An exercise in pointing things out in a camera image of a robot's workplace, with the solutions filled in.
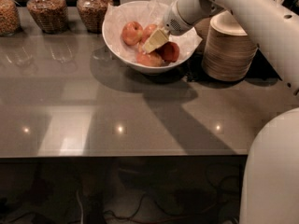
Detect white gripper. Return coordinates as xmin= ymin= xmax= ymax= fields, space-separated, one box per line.
xmin=142 ymin=2 xmax=192 ymax=53

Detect red apple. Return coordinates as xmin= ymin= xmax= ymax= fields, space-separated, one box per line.
xmin=157 ymin=42 xmax=180 ymax=63
xmin=121 ymin=21 xmax=143 ymax=46
xmin=142 ymin=24 xmax=157 ymax=43
xmin=136 ymin=51 xmax=164 ymax=67

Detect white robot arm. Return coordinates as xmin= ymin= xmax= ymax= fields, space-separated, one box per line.
xmin=152 ymin=0 xmax=299 ymax=224

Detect red apple front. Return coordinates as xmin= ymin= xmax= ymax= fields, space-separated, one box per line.
xmin=136 ymin=51 xmax=164 ymax=67

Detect white paper bowl liner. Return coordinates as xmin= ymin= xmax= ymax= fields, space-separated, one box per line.
xmin=105 ymin=0 xmax=203 ymax=67

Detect white ceramic bowl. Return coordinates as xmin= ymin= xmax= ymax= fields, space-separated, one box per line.
xmin=102 ymin=0 xmax=201 ymax=77

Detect rear stack of paper plates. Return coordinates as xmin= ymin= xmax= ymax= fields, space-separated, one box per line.
xmin=194 ymin=18 xmax=210 ymax=54

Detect stack of paper plates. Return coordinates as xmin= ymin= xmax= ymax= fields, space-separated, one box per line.
xmin=194 ymin=18 xmax=210 ymax=54
xmin=202 ymin=11 xmax=257 ymax=82

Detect front stack of paper plates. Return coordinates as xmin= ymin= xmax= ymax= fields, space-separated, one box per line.
xmin=202 ymin=11 xmax=257 ymax=82

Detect right glass cereal jar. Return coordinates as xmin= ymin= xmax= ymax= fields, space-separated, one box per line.
xmin=77 ymin=0 xmax=113 ymax=34

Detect glass cereal jar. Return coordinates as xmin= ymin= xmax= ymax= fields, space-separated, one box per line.
xmin=77 ymin=0 xmax=113 ymax=34
xmin=26 ymin=0 xmax=68 ymax=34
xmin=0 ymin=0 xmax=21 ymax=36

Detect middle glass cereal jar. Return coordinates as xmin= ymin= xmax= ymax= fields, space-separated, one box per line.
xmin=26 ymin=0 xmax=68 ymax=34

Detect left glass cereal jar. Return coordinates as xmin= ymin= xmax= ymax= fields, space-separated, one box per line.
xmin=0 ymin=0 xmax=21 ymax=36

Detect cables on floor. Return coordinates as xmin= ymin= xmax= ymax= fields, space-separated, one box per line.
xmin=0 ymin=161 xmax=244 ymax=224

